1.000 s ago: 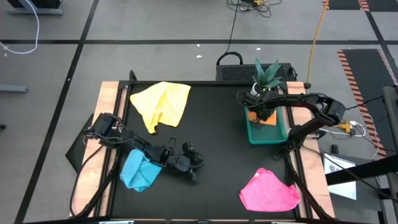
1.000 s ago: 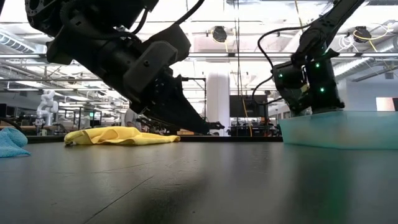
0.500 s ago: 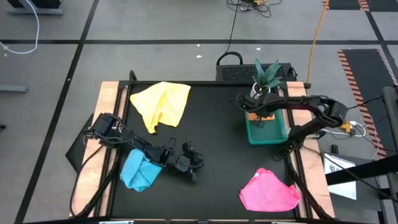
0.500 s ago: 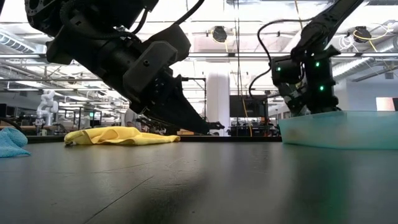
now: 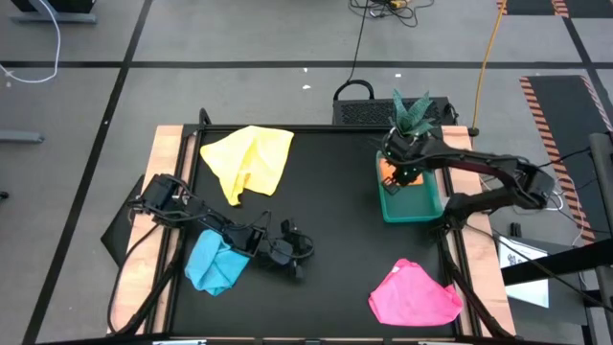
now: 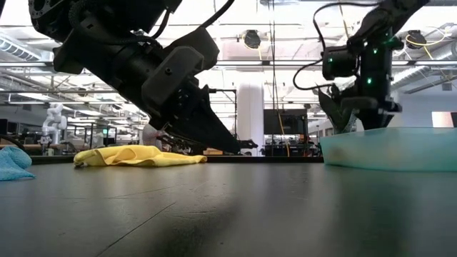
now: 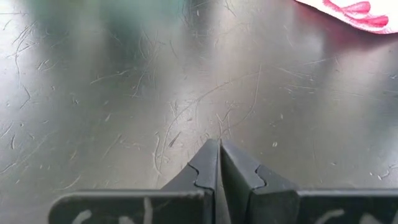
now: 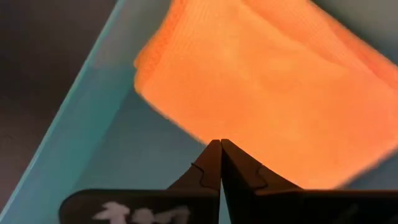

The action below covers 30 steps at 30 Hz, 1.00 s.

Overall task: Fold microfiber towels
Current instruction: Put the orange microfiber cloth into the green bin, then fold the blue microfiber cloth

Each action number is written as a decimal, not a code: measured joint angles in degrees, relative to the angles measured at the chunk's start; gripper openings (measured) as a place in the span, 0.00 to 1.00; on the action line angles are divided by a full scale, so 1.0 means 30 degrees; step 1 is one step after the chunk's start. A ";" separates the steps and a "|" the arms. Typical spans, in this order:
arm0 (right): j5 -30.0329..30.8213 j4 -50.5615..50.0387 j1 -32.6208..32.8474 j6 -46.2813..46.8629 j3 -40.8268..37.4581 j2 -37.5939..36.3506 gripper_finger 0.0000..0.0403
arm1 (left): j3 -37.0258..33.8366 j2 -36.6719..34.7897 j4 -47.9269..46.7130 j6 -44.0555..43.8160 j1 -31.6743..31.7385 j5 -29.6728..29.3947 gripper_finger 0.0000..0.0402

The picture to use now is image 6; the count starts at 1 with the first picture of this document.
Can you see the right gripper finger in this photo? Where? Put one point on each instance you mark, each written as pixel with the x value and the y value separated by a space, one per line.
pixel 375 119

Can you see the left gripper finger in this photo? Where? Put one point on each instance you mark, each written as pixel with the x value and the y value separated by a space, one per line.
pixel 203 128

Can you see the blue microfiber towel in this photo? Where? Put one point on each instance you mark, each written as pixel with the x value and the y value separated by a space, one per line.
pixel 12 164

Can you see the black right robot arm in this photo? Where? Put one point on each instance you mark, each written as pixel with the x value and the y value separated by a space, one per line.
pixel 385 18

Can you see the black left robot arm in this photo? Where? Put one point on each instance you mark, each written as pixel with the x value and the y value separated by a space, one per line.
pixel 107 14

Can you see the black background robot arm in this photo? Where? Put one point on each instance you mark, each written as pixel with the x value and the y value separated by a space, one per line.
pixel 248 144

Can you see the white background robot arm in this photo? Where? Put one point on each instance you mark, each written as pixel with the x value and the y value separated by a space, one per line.
pixel 53 123

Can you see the yellow microfiber towel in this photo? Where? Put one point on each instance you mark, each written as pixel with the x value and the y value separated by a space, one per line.
pixel 125 157

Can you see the teal plastic bin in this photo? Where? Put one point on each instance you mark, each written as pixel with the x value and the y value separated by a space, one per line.
pixel 392 150

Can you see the potted snake plant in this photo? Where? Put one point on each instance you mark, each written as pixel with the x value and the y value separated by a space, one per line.
pixel 332 114

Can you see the white building column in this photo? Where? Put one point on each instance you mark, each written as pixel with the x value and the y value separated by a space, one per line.
pixel 250 118

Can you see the black monitor screen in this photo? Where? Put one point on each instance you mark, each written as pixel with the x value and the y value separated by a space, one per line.
pixel 282 123

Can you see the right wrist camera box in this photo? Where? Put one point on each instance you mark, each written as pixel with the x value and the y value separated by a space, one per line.
pixel 339 64

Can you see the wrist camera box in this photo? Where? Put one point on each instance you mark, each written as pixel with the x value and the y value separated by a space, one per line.
pixel 171 75
pixel 339 64

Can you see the black background frame rig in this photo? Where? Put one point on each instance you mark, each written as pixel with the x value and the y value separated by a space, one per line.
pixel 235 107

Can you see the silver ventilation duct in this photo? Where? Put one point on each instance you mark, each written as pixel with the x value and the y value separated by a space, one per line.
pixel 421 76

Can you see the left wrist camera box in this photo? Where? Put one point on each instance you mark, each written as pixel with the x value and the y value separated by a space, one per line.
pixel 171 75

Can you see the pink wall panel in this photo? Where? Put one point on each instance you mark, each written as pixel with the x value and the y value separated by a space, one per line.
pixel 441 119

